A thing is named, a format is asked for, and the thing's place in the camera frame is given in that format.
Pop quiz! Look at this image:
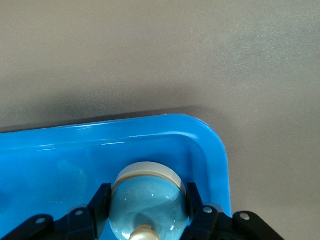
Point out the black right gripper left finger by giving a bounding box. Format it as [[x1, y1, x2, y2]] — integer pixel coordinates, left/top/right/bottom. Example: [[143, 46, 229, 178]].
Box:
[[0, 183, 113, 240]]

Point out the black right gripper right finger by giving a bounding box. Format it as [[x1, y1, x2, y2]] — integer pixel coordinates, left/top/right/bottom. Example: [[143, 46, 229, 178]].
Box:
[[184, 182, 286, 240]]

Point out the blue dome bell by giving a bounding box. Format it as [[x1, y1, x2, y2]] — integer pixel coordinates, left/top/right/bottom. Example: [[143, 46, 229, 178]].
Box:
[[108, 161, 190, 240]]

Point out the blue plastic tray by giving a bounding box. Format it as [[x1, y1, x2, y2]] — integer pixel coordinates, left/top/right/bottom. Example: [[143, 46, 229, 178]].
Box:
[[0, 113, 232, 240]]

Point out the brown table mat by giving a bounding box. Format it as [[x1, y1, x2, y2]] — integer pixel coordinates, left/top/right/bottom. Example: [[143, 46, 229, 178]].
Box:
[[0, 0, 320, 240]]

